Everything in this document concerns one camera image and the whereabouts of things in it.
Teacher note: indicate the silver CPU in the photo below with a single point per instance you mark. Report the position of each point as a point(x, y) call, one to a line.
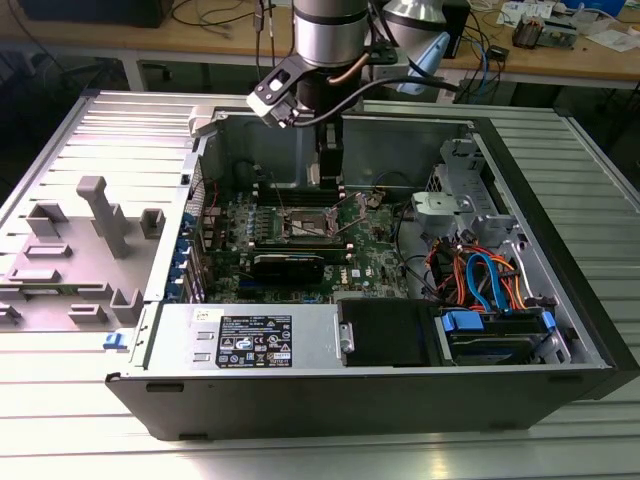
point(313, 173)

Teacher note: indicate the thin metal locking lever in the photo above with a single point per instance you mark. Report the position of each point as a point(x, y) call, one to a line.
point(280, 192)
point(352, 226)

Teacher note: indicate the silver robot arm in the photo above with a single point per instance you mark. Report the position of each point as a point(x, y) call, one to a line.
point(330, 35)

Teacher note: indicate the black RAM slot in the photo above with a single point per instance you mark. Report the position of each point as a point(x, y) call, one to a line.
point(300, 197)
point(300, 192)
point(300, 202)
point(300, 187)

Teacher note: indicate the CPU socket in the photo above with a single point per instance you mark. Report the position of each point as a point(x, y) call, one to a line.
point(305, 221)

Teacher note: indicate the coin cell battery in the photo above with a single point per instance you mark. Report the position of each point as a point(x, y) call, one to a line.
point(374, 201)

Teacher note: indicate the black RAM stick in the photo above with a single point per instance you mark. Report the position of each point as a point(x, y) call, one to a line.
point(300, 245)

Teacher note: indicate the green motherboard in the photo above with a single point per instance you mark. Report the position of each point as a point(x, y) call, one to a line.
point(380, 245)

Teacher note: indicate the black graphics card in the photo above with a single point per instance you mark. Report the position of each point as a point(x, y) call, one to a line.
point(287, 270)

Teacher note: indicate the silver metal drive cage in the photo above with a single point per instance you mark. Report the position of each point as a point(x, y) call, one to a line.
point(460, 155)

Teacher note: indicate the blue card retainer clip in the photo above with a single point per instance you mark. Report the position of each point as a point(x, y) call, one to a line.
point(182, 249)
point(173, 291)
point(187, 222)
point(176, 271)

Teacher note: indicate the black plastic shroud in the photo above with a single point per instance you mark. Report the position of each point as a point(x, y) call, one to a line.
point(385, 332)

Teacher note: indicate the silver power supply with label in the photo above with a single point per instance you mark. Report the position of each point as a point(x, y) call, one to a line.
point(310, 340)

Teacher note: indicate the tall black device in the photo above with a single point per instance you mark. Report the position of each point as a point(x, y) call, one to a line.
point(459, 30)

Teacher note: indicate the small black adapter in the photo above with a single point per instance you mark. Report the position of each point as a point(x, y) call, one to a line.
point(497, 53)

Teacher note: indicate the hard disk in blue carrier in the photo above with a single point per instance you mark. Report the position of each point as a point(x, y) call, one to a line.
point(480, 345)

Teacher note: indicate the copper coil device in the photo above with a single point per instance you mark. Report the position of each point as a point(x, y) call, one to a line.
point(527, 32)

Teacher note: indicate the black open PC case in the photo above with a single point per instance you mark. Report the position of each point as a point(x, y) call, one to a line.
point(320, 405)

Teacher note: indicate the wooden desk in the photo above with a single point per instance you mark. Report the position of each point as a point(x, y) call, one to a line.
point(550, 62)

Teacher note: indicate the printed paper sheets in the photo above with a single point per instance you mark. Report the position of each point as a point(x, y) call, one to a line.
point(525, 10)

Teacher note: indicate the grey electronics box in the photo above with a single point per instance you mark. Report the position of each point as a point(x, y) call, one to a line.
point(560, 35)

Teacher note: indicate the grey parts rack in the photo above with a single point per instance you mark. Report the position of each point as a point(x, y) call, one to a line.
point(75, 270)

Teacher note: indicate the large black box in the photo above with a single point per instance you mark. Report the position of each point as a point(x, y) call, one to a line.
point(100, 12)

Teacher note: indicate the blue plastic clip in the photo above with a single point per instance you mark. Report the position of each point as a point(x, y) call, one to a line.
point(114, 341)

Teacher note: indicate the white paper sheet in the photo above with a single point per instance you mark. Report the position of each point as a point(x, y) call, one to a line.
point(615, 40)

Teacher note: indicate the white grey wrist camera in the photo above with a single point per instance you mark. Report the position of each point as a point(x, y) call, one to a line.
point(272, 95)

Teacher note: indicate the grey metal bracket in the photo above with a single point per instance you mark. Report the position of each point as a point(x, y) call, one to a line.
point(440, 212)

